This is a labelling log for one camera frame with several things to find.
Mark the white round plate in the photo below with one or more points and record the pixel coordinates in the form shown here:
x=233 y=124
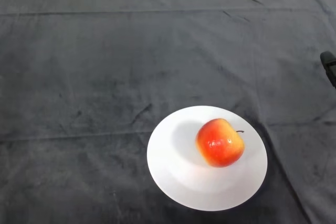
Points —
x=178 y=171

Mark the red yellow apple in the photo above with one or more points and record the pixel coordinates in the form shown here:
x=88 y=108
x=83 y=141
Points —
x=219 y=148

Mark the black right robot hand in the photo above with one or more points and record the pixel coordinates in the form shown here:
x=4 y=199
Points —
x=331 y=68

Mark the black cloth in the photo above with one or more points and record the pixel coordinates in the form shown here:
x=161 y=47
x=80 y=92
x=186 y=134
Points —
x=105 y=77

